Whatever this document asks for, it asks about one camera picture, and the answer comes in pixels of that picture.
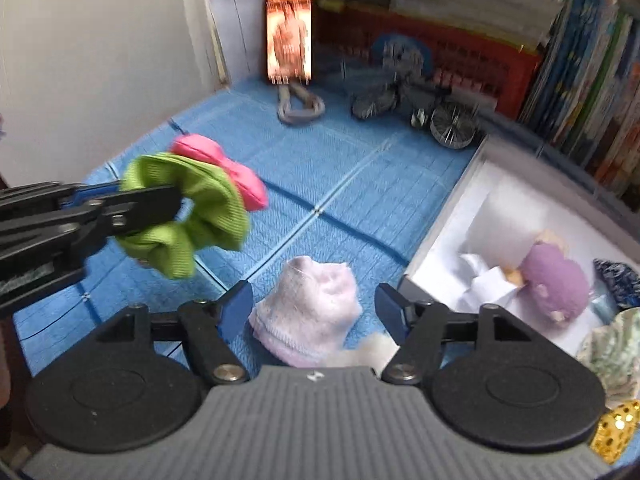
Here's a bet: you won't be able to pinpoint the red cardboard box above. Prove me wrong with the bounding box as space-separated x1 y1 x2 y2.
312 7 543 121

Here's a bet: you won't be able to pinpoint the white shallow box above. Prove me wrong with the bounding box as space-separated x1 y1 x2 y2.
402 135 640 411

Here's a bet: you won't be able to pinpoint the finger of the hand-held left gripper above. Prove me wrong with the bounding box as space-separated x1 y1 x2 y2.
0 181 122 222
0 186 182 283

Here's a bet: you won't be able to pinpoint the crumpled white paper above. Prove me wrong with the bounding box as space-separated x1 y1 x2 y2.
457 252 526 313

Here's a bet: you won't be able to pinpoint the pink scrunchie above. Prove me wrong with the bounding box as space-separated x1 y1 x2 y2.
171 133 269 212

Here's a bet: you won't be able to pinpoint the stack of lying books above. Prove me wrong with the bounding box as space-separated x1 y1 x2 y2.
310 0 571 53

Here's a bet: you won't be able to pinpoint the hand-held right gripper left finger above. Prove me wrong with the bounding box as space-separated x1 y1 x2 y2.
97 280 254 386

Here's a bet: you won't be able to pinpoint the white paper sheets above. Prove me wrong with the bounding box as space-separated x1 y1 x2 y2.
200 0 273 88

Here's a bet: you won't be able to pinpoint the row of upright books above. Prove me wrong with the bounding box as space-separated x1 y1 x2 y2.
517 0 640 202

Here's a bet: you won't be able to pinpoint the green scrunchie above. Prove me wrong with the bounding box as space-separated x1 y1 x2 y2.
117 152 251 281

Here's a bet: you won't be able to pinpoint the pale green floral cloth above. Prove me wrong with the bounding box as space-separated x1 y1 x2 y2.
575 309 640 406

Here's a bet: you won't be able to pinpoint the dark blue patterned cloth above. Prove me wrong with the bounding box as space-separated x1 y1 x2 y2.
593 258 640 311

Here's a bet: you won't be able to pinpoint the gold sequin item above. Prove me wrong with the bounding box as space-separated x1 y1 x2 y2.
590 400 640 465

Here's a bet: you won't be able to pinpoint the grey phone stand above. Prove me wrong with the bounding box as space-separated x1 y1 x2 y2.
276 80 326 126

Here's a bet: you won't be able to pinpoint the metal bicycle model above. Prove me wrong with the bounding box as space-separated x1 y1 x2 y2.
350 67 478 150

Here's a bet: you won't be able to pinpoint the blue quilted table mat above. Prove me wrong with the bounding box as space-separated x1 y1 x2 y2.
12 77 488 378

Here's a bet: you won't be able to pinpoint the purple plush toy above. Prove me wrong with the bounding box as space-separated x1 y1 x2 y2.
519 241 592 329

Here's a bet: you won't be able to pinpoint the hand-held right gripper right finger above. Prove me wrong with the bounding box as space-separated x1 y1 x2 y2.
375 282 531 386

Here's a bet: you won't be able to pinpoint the white sock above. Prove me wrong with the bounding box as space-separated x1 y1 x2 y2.
248 255 363 368

